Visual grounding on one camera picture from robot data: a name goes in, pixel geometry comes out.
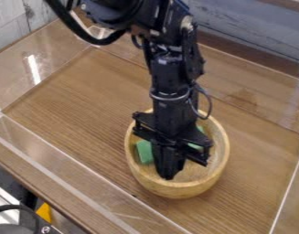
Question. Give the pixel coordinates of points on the green rectangular block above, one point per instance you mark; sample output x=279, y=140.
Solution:
x=144, y=153

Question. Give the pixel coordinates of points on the clear acrylic corner bracket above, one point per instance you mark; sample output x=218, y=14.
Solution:
x=95, y=31

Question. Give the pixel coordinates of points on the brown wooden bowl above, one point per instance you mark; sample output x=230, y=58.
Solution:
x=195, y=179

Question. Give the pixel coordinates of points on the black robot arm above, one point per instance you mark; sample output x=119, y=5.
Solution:
x=163, y=32

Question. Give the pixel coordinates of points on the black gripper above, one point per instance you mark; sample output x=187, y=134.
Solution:
x=168, y=127

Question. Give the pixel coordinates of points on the yellow label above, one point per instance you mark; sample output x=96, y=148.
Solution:
x=44, y=212

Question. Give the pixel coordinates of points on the clear acrylic tray wall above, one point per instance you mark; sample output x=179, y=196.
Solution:
x=67, y=99

